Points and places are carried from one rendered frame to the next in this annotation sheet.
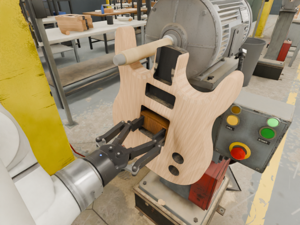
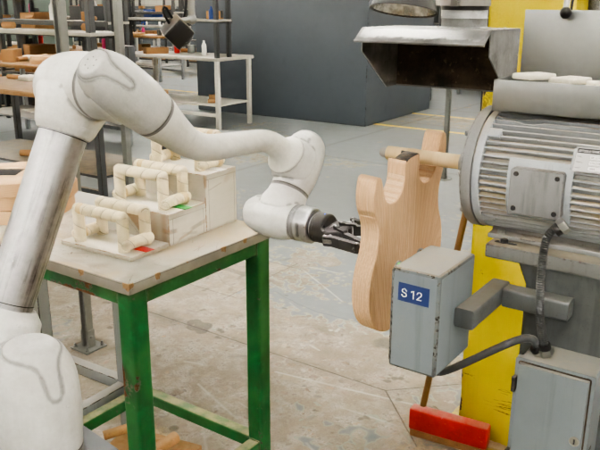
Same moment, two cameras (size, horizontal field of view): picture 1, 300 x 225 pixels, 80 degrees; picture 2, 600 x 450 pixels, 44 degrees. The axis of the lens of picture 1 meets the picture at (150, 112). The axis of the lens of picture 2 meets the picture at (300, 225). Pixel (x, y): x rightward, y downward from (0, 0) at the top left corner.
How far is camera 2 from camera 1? 1.60 m
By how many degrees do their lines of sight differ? 78
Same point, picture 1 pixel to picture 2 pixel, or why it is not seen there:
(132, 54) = (394, 151)
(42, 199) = (279, 200)
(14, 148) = (290, 165)
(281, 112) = (412, 265)
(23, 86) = not seen: hidden behind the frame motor
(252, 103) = (429, 255)
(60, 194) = (287, 208)
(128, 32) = (431, 137)
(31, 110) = not seen: hidden behind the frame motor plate
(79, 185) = (295, 212)
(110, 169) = (317, 225)
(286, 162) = not seen: outside the picture
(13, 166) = (287, 176)
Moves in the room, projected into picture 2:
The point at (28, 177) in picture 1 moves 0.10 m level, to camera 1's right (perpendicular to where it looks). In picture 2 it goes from (287, 187) to (289, 198)
